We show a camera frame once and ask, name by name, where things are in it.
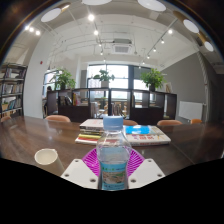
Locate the clear blue-capped water bottle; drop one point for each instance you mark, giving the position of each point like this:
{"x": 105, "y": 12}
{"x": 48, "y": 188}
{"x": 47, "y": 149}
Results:
{"x": 113, "y": 160}

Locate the bushy potted plant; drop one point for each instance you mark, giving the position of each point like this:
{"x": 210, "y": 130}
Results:
{"x": 63, "y": 79}

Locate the tall bookshelf with books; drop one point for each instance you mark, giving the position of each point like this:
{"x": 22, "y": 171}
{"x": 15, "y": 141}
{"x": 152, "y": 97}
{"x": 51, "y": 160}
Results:
{"x": 11, "y": 90}

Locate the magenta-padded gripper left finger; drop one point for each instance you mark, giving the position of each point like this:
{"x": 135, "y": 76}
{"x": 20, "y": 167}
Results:
{"x": 80, "y": 173}

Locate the cream paper cup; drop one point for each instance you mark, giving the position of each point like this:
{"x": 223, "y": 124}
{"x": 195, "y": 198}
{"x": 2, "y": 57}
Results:
{"x": 50, "y": 159}

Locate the large blue-covered book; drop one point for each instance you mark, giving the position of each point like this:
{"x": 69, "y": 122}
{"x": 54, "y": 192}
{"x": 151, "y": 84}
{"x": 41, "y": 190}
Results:
{"x": 148, "y": 135}

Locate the ceiling air conditioner unit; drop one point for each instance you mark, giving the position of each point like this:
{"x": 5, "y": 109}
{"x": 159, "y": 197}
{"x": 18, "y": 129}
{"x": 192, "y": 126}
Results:
{"x": 122, "y": 48}

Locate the group of ceiling lights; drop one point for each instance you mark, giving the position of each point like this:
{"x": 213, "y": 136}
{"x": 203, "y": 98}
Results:
{"x": 51, "y": 15}

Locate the broad-leaved potted plant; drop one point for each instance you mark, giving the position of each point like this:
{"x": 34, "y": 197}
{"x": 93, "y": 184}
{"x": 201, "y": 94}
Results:
{"x": 152, "y": 78}

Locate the white board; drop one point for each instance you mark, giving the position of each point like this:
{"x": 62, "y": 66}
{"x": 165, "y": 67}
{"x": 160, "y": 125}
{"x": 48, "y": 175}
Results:
{"x": 190, "y": 110}

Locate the stack of books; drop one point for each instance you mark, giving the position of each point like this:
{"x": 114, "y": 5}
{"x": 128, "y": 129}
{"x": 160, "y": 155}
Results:
{"x": 90, "y": 131}

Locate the small potted plant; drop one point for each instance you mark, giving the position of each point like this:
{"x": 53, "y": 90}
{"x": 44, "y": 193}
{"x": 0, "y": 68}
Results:
{"x": 104, "y": 76}

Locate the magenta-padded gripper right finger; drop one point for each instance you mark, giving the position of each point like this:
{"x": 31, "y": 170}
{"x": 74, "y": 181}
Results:
{"x": 145, "y": 172}

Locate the group of orange chairs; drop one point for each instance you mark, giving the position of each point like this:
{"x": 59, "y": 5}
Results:
{"x": 58, "y": 118}

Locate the dark open shelf unit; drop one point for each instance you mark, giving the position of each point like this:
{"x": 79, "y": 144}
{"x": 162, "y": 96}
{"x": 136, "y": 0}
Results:
{"x": 76, "y": 113}

